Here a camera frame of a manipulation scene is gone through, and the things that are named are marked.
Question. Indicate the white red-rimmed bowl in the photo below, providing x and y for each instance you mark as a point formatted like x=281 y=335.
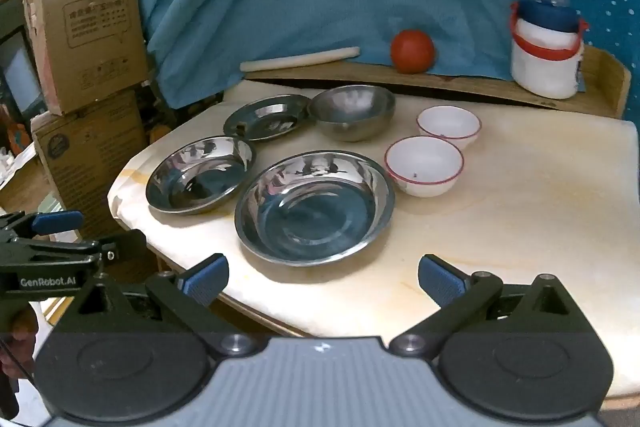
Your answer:
x=448 y=122

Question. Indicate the wooden tray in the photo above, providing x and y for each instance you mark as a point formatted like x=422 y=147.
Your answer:
x=450 y=84

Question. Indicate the white stick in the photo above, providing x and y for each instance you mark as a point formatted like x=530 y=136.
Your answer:
x=300 y=58

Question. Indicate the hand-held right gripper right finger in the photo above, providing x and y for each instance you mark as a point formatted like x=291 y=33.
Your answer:
x=435 y=279

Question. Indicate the red tomato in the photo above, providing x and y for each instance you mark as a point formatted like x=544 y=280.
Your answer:
x=412 y=52

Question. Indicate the white jar with blue lid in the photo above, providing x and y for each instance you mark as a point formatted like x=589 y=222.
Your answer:
x=545 y=57

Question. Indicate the open cardboard box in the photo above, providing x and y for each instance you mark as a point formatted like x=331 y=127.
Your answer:
x=90 y=37

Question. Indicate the person's left hand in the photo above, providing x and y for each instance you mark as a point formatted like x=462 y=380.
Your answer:
x=20 y=337

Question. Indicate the small steel plate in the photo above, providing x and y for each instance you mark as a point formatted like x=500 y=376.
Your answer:
x=267 y=119

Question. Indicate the steel bowl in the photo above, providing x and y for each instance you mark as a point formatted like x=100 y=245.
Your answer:
x=350 y=112

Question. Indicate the large steel plate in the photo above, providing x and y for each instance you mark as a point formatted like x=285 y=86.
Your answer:
x=315 y=212

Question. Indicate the medium steel plate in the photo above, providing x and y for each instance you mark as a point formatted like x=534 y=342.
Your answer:
x=200 y=177

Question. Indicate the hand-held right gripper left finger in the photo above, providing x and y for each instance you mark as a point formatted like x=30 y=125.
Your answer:
x=207 y=279

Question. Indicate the white bowl with red mark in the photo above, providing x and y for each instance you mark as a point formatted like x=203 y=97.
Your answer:
x=425 y=164

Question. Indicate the closed printed cardboard box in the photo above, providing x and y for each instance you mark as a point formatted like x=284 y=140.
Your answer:
x=95 y=157

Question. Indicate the cream table cover sheet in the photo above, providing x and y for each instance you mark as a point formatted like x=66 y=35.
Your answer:
x=525 y=217

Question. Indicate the dark framed screen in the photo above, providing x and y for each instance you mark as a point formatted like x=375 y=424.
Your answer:
x=17 y=67

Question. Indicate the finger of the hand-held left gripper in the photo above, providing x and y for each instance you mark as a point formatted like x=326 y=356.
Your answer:
x=125 y=244
x=57 y=222

